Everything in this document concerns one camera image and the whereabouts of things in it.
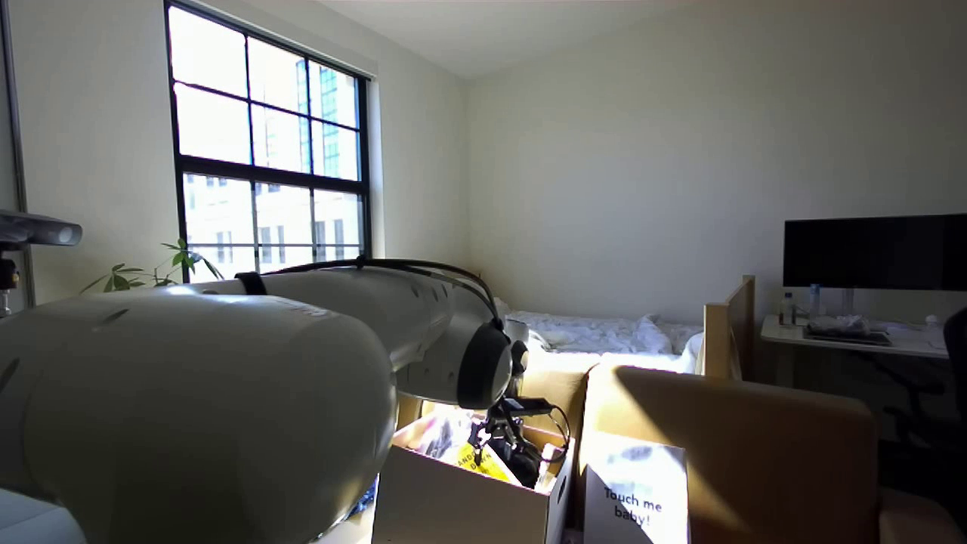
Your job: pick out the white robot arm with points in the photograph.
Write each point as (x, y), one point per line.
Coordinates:
(238, 411)

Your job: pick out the white desk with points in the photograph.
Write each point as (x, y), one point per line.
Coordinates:
(895, 338)

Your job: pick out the white cardboard box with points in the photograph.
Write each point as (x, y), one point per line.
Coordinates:
(430, 499)

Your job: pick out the yellow book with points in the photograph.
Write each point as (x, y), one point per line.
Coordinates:
(485, 459)

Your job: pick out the white paper sheet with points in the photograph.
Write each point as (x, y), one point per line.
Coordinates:
(636, 492)

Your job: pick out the brown sofa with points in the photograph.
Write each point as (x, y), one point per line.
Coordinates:
(762, 464)

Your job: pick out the black framed window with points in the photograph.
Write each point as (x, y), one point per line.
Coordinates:
(269, 143)

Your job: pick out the bed with white bedding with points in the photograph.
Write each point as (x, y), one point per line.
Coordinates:
(714, 346)

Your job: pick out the green potted plant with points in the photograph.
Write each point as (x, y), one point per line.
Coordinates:
(151, 271)

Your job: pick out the black computer monitor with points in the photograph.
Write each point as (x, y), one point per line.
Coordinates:
(911, 250)

